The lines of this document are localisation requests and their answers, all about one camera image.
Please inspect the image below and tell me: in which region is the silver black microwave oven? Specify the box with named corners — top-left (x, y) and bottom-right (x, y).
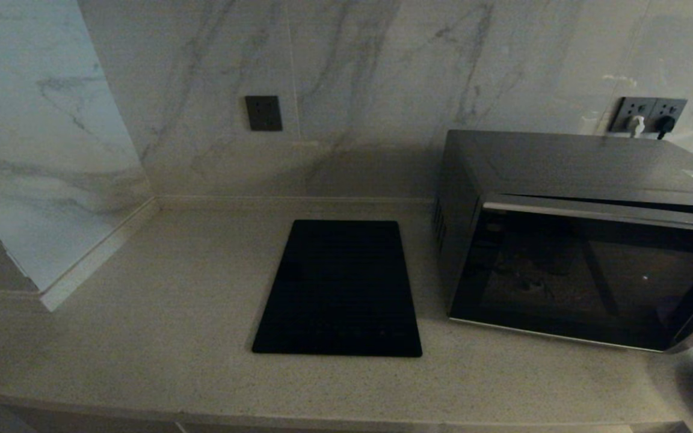
top-left (434, 129), bottom-right (693, 354)

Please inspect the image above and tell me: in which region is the grey wall socket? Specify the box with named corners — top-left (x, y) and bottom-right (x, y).
top-left (609, 97), bottom-right (655, 135)
top-left (650, 99), bottom-right (688, 137)

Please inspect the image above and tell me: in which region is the dark single wall socket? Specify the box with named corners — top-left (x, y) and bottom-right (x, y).
top-left (245, 95), bottom-right (283, 132)

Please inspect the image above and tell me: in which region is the black induction cooktop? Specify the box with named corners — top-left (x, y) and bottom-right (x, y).
top-left (252, 220), bottom-right (422, 357)

